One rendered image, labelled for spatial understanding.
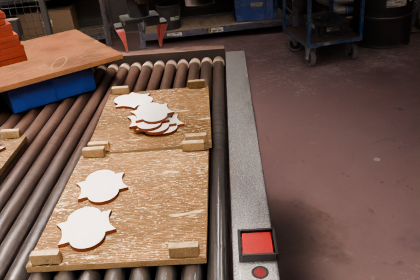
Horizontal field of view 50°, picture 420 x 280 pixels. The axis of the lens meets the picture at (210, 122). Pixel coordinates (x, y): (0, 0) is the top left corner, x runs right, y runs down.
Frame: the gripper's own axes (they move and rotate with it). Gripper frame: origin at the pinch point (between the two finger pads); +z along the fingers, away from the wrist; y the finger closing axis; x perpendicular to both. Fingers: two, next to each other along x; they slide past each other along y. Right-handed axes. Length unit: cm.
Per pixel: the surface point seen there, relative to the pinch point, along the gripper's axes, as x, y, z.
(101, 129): -0.1, -16.4, 22.9
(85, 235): -48, -26, 21
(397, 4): 225, 281, 78
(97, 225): -46, -23, 21
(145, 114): -4.4, -3.1, 18.9
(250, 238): -61, 5, 23
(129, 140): -10.7, -10.0, 22.7
